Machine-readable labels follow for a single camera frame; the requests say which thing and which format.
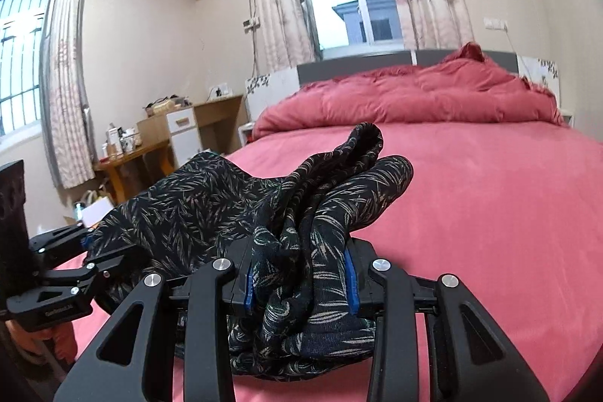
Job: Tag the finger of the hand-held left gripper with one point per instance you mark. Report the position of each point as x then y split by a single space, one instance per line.
66 239
80 275

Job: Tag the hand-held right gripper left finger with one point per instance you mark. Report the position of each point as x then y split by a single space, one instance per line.
249 289

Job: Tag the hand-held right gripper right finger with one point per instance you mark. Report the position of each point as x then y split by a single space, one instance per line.
352 284

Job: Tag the dark leaf print pants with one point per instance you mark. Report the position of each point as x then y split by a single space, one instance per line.
198 204

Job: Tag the white cardboard box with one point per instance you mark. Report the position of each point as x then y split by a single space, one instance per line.
99 211

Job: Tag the clutter of bottles and cups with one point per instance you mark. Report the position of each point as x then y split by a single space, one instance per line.
120 143

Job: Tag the bed with red sheet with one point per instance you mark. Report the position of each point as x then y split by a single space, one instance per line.
471 218

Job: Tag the white nightstand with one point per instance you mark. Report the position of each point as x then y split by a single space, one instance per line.
247 133

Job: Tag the white drawer cabinet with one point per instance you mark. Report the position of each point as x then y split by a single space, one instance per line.
184 136

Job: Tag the barred window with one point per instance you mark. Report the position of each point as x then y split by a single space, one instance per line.
23 53

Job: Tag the tan wooden desk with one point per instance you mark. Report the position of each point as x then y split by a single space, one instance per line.
219 114

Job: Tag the red duvet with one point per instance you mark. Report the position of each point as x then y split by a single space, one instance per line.
400 100

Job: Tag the white leaf print panel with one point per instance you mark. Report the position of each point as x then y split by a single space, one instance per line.
537 70
273 91

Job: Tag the grey headboard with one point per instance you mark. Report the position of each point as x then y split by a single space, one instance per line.
358 65

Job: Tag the white wall socket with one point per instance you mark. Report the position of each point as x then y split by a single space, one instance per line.
251 23
495 24
221 90

